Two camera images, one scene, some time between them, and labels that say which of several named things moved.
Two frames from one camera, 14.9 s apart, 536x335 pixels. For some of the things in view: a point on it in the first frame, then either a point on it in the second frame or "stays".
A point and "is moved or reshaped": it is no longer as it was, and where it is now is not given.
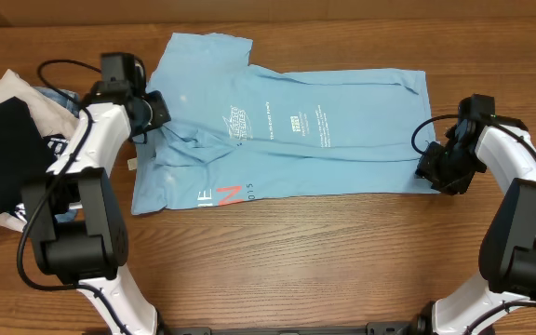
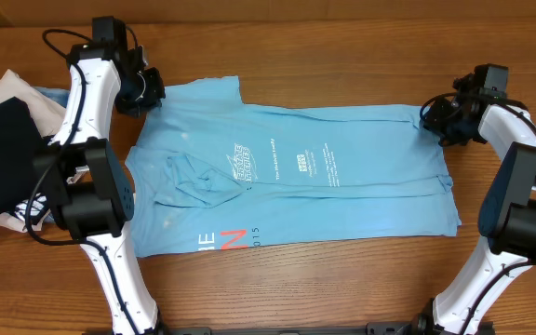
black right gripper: x=425 y=171 to x=429 y=126
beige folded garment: x=51 y=115 stays
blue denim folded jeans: x=61 y=101 stays
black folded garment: x=7 y=146 stays
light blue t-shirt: x=244 y=134 is moved or reshaped
